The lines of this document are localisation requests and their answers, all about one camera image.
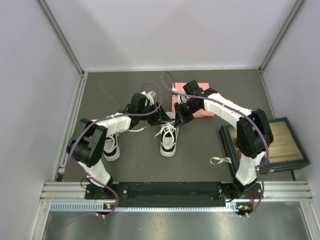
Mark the aluminium extrusion rail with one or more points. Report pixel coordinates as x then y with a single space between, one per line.
274 191

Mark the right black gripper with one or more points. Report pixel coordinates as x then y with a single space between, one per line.
178 120

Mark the pink folded cloth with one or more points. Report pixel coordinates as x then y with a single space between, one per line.
200 113

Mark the black glass-lid display box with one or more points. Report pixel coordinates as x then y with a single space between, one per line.
285 153

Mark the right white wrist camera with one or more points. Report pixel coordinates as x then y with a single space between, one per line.
178 97

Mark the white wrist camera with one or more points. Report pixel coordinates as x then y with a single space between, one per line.
178 97
149 98

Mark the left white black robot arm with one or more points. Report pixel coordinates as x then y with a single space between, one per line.
86 145

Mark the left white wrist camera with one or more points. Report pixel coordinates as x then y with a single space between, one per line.
149 98

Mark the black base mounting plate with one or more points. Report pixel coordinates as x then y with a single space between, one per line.
172 194

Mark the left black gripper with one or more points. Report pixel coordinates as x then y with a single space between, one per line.
159 116

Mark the loose white shoelace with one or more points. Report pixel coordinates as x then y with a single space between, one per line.
218 160

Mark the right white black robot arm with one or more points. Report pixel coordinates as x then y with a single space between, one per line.
253 131

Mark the black white sneaker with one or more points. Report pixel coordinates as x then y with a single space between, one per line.
111 149
168 136

